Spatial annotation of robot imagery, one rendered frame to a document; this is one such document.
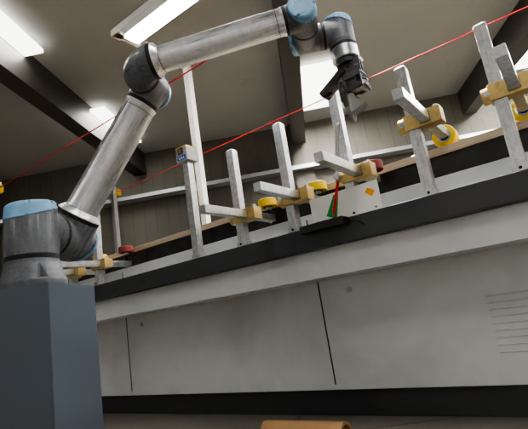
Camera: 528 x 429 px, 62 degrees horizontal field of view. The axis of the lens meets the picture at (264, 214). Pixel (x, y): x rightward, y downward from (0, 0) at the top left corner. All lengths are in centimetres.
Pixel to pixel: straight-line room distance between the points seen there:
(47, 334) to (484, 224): 124
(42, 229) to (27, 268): 12
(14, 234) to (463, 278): 141
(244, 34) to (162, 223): 607
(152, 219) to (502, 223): 648
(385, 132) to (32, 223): 647
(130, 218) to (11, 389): 634
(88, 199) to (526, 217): 134
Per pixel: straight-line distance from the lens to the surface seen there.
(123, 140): 160
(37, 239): 143
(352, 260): 152
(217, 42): 148
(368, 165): 151
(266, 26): 147
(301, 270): 162
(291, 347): 192
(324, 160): 128
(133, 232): 752
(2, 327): 138
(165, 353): 244
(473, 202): 138
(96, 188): 159
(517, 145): 141
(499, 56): 123
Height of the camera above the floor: 44
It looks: 12 degrees up
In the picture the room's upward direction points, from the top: 9 degrees counter-clockwise
